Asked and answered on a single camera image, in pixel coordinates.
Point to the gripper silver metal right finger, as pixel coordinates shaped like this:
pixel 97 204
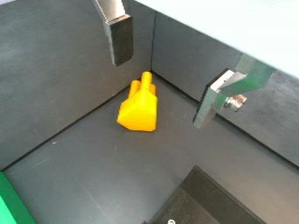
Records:
pixel 224 92

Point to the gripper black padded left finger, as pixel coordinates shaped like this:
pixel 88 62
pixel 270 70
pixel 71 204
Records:
pixel 119 28

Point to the orange three prong block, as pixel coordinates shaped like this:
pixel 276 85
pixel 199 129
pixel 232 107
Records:
pixel 137 111

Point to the black curved fixture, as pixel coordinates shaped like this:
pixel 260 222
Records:
pixel 201 202

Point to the green shape sorter base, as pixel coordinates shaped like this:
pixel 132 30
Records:
pixel 13 212

